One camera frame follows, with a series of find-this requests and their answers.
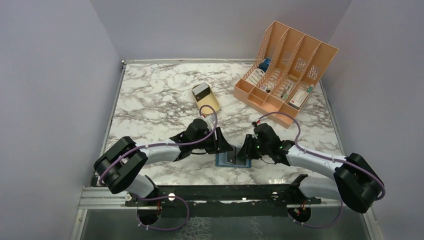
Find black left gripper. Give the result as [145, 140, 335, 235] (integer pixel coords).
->
[191, 127, 233, 155]

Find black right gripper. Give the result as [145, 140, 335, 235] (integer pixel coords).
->
[237, 133, 271, 160]

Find blue card holder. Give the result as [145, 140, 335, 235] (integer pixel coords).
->
[215, 146, 252, 169]

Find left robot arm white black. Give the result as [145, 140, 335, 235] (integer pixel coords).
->
[93, 118, 233, 206]

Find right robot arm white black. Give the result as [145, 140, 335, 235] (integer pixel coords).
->
[237, 123, 384, 213]

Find stack of cards in tray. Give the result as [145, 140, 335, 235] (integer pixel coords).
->
[191, 82, 211, 102]

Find beige oval tray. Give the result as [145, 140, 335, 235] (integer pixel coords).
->
[190, 85, 221, 113]

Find small items in organizer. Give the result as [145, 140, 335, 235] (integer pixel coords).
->
[259, 81, 275, 93]

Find red white medicine box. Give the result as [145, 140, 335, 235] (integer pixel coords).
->
[288, 88, 309, 110]

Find white box in organizer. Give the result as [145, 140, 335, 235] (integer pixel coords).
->
[246, 68, 266, 85]

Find blue bottle in organizer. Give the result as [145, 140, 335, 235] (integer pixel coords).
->
[257, 58, 271, 73]

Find orange file organizer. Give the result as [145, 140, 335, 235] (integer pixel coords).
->
[233, 21, 339, 128]

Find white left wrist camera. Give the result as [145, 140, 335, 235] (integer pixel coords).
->
[203, 115, 216, 129]

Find black mounting rail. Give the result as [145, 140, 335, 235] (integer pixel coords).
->
[125, 179, 322, 218]

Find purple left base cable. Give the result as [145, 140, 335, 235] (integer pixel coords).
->
[136, 194, 192, 232]

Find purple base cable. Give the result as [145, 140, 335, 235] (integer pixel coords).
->
[286, 200, 345, 230]
[136, 194, 192, 232]

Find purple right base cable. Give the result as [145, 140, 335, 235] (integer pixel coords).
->
[286, 200, 345, 230]

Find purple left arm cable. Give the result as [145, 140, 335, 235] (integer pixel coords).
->
[99, 104, 219, 186]

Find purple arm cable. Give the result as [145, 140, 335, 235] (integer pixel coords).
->
[99, 104, 219, 186]
[252, 111, 387, 201]

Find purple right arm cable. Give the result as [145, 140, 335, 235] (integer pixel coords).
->
[252, 111, 387, 201]

